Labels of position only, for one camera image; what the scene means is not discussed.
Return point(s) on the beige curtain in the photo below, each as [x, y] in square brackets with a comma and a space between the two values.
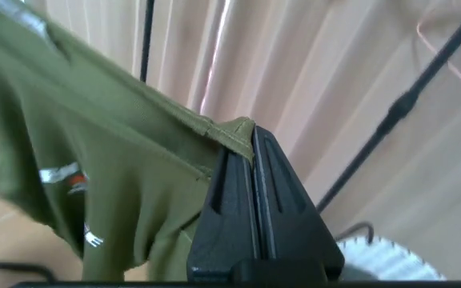
[294, 60]

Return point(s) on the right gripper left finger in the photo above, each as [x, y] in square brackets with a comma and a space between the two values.
[226, 232]

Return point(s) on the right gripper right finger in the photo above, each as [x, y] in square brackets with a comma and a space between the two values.
[294, 232]

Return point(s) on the white laundry basket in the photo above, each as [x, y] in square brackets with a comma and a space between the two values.
[386, 262]

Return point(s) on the black clothes rack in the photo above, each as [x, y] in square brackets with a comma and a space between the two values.
[402, 107]

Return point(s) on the green printed shirt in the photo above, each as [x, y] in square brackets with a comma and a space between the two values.
[114, 140]

